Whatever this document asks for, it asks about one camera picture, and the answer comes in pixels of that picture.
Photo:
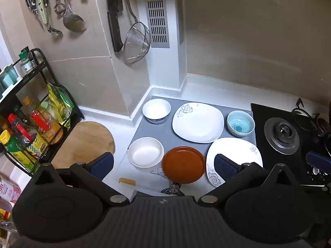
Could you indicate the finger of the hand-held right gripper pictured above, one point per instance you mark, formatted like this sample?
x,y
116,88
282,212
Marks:
x,y
319,161

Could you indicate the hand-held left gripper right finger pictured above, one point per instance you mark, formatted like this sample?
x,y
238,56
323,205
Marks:
x,y
225,166

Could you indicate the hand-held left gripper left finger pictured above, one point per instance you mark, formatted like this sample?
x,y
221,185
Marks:
x,y
102,164

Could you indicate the brown round plate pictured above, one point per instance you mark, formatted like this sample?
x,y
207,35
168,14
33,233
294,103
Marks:
x,y
183,164

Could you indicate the plain white bowl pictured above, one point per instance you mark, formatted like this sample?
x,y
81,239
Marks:
x,y
145,151

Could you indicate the square white floral plate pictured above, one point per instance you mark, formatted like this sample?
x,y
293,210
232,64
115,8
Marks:
x,y
197,124

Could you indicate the white bowl blue patterned outside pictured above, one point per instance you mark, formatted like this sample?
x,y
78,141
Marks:
x,y
156,109

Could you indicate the stove control knob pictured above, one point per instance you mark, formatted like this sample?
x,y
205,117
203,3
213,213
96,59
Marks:
x,y
316,171

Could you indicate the rounded white floral plate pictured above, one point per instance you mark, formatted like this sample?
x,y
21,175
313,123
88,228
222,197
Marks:
x,y
235,151

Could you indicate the white mat black geometric print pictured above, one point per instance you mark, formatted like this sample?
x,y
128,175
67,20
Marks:
x,y
124,171

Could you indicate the small yellow scraper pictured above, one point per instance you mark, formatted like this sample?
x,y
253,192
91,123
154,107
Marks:
x,y
126,181

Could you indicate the round wooden cutting board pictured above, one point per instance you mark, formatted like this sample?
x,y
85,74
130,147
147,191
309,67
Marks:
x,y
85,139

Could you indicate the metal stove burner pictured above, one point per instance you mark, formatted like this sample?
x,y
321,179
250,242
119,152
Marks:
x,y
282,135

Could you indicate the light blue spiral bowl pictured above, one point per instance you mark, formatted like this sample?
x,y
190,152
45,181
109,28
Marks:
x,y
240,124

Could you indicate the black pan support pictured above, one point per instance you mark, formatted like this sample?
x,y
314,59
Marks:
x,y
301,112

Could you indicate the grey table mat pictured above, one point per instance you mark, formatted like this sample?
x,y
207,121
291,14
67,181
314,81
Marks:
x,y
152,131

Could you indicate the black glass gas stove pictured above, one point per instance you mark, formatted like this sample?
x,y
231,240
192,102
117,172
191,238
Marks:
x,y
261,113

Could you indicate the oil bottle red label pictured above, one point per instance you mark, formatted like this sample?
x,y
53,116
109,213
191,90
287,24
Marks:
x,y
47,125

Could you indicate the green yellow snack bag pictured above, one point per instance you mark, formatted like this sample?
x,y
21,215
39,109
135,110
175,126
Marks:
x,y
60,103

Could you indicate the red cap clear bottle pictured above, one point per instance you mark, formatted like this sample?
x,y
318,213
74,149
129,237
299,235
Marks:
x,y
22,131

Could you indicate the yellow cap green label bottle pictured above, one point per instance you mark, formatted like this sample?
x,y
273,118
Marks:
x,y
13,147

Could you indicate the amber bottle orange cap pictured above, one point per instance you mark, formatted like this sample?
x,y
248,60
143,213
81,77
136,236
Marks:
x,y
26,103

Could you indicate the white package red print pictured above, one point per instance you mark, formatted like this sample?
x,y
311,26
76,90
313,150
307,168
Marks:
x,y
7,188

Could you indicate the yellow red label jar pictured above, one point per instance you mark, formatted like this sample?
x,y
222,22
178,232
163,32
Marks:
x,y
4,214

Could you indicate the black metal shelf rack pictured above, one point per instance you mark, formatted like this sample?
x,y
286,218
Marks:
x,y
44,64

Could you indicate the metal mesh strainer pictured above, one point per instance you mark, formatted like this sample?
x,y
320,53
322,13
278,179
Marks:
x,y
137,44

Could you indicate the teal storage container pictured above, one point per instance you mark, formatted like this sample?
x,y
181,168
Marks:
x,y
7,76

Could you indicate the green cap spice jar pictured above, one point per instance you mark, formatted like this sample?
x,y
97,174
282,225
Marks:
x,y
25,60

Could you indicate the metal ladle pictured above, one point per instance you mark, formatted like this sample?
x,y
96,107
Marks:
x,y
73,19

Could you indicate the wide grey vent grille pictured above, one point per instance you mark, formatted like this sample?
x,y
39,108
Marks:
x,y
157,14

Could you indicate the narrow grey vent grille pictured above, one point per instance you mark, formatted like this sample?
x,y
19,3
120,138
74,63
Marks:
x,y
181,11

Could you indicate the green white hanging peeler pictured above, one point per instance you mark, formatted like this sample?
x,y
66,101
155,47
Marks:
x,y
42,11

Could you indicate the hanging scissors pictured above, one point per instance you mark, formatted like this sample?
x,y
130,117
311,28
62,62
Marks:
x,y
31,0

